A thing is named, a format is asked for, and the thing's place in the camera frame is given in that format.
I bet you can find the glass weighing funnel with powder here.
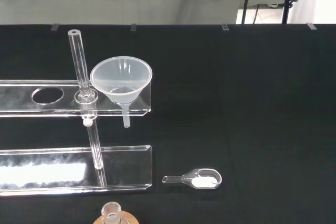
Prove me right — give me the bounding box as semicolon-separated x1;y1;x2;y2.
162;168;223;190

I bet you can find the cork ring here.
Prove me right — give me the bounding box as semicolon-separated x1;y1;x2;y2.
92;210;139;224

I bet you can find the clear acrylic funnel stand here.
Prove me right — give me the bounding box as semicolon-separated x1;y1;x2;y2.
0;29;153;191

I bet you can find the black bench cloth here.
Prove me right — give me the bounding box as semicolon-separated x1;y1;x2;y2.
0;23;336;224

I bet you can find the round-bottom glass flask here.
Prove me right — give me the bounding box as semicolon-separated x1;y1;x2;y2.
101;201;123;224

